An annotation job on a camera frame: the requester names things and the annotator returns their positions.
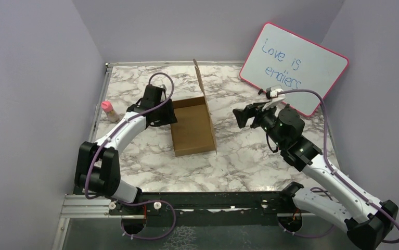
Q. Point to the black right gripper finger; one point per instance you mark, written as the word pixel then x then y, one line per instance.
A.
pixel 242 116
pixel 255 107

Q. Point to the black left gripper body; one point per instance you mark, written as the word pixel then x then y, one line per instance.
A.
pixel 162 100

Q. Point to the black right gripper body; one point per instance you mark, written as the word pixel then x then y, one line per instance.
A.
pixel 266 119

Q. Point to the brown cardboard box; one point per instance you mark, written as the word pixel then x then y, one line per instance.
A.
pixel 194 131

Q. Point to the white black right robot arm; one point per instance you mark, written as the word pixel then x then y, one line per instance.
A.
pixel 363 217

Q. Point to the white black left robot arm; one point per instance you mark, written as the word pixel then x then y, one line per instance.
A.
pixel 98 166

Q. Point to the pink capped small bottle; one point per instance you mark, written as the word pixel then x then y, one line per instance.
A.
pixel 110 112

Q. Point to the pink framed whiteboard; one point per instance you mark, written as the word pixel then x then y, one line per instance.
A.
pixel 282 59

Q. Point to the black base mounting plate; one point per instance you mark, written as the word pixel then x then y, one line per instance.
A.
pixel 189 209

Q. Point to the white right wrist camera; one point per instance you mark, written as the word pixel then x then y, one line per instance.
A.
pixel 274 96

